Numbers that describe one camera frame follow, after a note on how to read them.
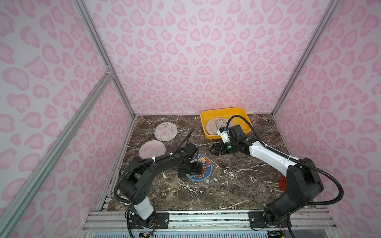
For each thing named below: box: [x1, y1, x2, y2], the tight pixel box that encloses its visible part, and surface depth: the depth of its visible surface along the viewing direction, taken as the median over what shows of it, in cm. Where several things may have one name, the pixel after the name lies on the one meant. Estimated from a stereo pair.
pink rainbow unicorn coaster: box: [138, 140, 167, 160], surface depth 103 cm
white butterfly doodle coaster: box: [154, 121, 179, 142], surface depth 112 cm
